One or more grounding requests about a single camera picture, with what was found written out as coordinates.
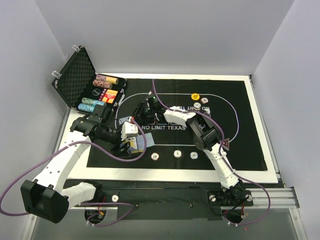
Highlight card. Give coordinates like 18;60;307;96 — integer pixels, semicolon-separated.
119;116;130;124

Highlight blue playing card box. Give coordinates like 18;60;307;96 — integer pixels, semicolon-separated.
120;132;155;154

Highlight yellow big blind button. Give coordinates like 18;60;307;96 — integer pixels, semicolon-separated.
191;93;200;101

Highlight grey chips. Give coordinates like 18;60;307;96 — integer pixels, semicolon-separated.
193;102;202;111

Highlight red 100 chip stack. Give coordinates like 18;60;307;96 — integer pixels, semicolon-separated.
150;152;160;161

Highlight grey 1 chip stack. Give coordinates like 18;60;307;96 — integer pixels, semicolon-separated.
173;150;182;159

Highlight red chips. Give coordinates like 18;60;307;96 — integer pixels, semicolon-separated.
200;97;209;105

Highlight blue 5 chip stack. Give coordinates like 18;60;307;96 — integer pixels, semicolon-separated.
189;151;199;160

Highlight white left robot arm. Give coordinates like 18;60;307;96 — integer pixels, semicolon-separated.
20;118;121;223

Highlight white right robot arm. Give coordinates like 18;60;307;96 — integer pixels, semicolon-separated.
133;93;246;205

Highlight teal chip roll lower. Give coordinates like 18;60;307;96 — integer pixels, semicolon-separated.
77;103;95;113

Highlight teal chip roll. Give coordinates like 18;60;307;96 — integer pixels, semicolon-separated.
77;103;95;113
81;97;106;106

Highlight teal chip roll upper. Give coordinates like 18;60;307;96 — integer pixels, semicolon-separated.
81;97;106;106

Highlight black round dealer puck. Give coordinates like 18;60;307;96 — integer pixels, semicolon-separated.
92;88;101;96

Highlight orange card deck box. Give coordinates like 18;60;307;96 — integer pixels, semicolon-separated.
99;88;118;104

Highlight black chip carrying case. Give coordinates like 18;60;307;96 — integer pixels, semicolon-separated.
51;45;127;117

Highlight black poker table mat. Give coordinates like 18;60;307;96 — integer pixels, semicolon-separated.
87;79;267;171

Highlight brown chip roll top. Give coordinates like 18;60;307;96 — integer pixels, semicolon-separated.
95;74;119;85

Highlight red triangular dealer button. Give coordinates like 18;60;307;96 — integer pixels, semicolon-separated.
222;138;230;151

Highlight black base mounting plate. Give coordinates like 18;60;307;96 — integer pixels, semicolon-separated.
72;178;287;222

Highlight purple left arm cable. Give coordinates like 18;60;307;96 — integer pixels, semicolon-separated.
0;117;148;228

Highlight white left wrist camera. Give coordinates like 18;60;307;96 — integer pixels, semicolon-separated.
121;121;139;141

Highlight aluminium front rail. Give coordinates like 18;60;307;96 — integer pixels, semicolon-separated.
29;188;300;210

